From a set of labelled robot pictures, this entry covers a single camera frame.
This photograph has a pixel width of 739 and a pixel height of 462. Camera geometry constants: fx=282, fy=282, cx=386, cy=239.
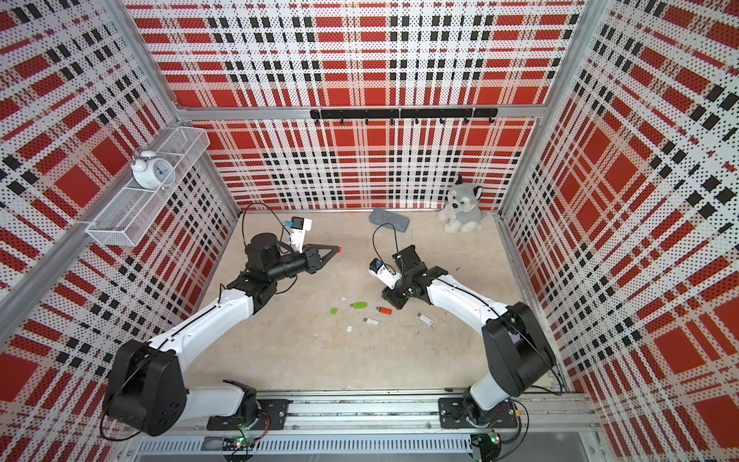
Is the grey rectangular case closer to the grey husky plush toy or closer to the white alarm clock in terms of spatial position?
the grey husky plush toy

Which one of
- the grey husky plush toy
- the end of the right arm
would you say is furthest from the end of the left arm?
the grey husky plush toy

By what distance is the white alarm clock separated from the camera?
70cm

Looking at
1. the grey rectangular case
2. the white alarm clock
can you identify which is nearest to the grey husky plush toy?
the grey rectangular case

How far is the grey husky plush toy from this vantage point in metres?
1.03

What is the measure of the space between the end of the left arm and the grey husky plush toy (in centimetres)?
50

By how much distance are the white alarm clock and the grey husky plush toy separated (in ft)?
2.89

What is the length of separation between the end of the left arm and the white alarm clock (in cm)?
40

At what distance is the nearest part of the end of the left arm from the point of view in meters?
0.70
